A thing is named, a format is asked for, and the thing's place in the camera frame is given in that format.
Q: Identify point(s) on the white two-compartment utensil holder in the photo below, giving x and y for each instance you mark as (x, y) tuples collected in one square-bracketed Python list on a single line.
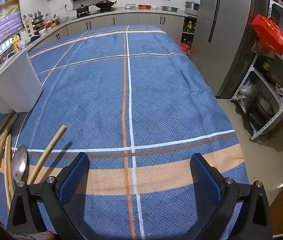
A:
[(19, 85)]

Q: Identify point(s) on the black lidded pot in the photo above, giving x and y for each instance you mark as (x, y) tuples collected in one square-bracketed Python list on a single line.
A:
[(82, 9)]

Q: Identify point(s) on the red-bagged trash bin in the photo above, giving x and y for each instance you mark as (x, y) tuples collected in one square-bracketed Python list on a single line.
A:
[(182, 47)]

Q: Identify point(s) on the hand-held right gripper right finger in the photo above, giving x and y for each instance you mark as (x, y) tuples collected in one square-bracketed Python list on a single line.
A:
[(204, 177)]

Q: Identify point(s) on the group of sauce bottles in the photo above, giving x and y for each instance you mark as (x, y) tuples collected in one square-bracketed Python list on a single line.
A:
[(189, 27)]

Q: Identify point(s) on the blue dish cloth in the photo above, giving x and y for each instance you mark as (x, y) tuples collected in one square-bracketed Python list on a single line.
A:
[(34, 39)]

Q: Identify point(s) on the steel basin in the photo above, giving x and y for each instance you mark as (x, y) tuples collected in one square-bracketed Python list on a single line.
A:
[(169, 8)]

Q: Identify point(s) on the blue plaid tablecloth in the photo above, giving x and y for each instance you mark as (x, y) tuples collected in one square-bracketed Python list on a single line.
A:
[(156, 92)]

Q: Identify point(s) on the black gas stove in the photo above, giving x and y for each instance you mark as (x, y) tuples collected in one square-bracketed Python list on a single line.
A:
[(94, 12)]

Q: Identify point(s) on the yellow oil bottle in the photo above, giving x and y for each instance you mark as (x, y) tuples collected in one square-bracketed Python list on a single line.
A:
[(16, 41)]

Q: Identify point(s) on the wooden lid rack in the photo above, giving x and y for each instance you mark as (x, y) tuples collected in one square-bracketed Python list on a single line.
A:
[(35, 23)]

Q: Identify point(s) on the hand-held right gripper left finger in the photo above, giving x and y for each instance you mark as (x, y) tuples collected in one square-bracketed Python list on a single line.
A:
[(74, 177)]

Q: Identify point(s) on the glass jar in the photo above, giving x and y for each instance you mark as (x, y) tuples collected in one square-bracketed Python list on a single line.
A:
[(127, 6), (133, 6)]

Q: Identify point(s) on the white metal shelf rack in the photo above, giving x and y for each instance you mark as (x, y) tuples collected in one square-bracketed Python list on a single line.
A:
[(266, 127)]

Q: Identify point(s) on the steel bowl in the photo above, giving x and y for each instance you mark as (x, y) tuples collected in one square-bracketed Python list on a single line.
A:
[(64, 19)]

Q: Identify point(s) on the red food container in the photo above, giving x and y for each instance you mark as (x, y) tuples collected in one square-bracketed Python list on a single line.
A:
[(142, 6)]

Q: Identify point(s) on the black wok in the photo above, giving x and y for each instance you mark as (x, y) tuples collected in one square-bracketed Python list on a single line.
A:
[(105, 4)]

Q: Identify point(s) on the steel steamer pot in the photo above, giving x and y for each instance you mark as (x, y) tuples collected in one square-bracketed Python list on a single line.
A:
[(191, 6)]

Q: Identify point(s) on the metal spoon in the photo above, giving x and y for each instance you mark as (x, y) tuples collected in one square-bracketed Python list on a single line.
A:
[(20, 162)]

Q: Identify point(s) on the grey double-door refrigerator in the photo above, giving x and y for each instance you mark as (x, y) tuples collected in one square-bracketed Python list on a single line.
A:
[(219, 42)]

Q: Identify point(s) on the red gift bag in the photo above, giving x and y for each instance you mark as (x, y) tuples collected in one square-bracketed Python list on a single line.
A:
[(269, 33)]

